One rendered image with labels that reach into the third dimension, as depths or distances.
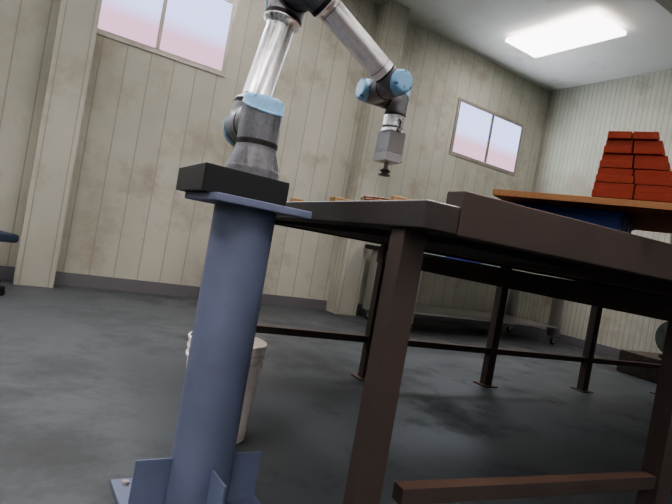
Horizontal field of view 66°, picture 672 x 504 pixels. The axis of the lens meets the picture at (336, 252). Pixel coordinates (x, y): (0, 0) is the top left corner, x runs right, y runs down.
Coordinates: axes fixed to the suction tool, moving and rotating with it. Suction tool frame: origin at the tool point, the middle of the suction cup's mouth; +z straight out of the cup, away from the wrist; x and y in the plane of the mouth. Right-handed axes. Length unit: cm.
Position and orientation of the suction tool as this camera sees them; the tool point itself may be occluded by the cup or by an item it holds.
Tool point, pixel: (384, 175)
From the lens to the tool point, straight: 182.7
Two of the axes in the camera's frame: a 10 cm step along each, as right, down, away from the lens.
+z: -1.8, 9.8, 0.1
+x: -8.8, -1.5, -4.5
